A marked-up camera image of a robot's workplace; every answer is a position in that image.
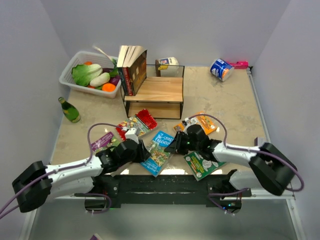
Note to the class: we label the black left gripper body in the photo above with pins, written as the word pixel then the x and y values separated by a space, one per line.
pixel 133 158

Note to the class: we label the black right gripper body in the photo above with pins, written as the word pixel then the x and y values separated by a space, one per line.
pixel 188 145

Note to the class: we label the blue 26-storey treehouse book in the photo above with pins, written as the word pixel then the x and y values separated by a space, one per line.
pixel 158 156

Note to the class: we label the green back cover book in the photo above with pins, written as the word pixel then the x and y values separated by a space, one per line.
pixel 200 167

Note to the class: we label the red back cover book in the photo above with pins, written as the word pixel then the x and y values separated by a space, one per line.
pixel 128 51

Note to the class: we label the dark brown cover book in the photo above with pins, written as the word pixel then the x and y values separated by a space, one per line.
pixel 137 66

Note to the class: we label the black floral cover book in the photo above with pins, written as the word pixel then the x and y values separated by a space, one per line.
pixel 120 62

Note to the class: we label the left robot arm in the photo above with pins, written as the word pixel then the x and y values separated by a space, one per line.
pixel 38 181

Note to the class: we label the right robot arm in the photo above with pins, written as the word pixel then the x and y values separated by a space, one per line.
pixel 269 168

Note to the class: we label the orange back cover book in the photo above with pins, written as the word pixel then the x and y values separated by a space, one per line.
pixel 200 119

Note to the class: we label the purple 117-storey treehouse book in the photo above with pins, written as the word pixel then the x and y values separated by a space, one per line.
pixel 106 141

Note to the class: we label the red treehouse book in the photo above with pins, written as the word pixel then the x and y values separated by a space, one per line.
pixel 142 120

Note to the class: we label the orange toy carrot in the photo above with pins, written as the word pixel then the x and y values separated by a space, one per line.
pixel 108 87

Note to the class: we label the green glass bottle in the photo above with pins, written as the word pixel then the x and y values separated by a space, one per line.
pixel 69 111

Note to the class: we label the purple toy eggplant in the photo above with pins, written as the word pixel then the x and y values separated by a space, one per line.
pixel 114 80

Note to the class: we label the white toy radish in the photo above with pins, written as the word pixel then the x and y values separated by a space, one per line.
pixel 100 80

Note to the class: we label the pink box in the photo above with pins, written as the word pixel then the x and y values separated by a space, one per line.
pixel 240 65

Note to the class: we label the toy cabbage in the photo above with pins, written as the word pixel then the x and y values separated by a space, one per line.
pixel 82 74

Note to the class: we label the white plastic basket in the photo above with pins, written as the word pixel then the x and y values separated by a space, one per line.
pixel 88 58

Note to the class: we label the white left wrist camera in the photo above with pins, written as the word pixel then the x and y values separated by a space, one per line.
pixel 133 134

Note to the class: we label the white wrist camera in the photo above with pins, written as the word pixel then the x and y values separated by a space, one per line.
pixel 186 124
pixel 133 134

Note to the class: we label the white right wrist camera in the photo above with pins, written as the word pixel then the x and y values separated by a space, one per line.
pixel 186 124

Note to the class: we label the black front frame bar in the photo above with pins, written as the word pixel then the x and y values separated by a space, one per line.
pixel 161 190

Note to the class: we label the wood and wire shelf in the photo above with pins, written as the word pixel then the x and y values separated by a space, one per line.
pixel 162 94

